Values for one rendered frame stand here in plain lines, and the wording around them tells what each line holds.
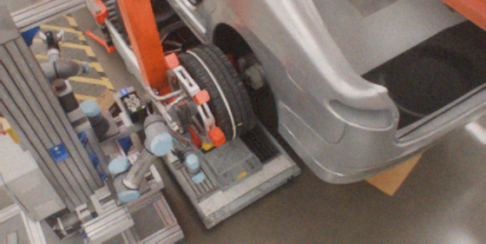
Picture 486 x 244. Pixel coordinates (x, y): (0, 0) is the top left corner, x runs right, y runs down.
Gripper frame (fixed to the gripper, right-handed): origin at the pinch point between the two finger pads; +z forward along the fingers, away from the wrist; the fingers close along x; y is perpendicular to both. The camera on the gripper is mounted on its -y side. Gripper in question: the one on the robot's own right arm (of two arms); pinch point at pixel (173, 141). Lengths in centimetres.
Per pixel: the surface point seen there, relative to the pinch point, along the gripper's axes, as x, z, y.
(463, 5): -5, -152, 216
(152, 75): -13, 56, 2
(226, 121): -32.1, -14.3, 12.4
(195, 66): -31.6, 17.1, 34.7
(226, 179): -29, -8, -66
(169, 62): -22, 37, 27
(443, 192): -158, -96, -83
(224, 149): -40, 11, -59
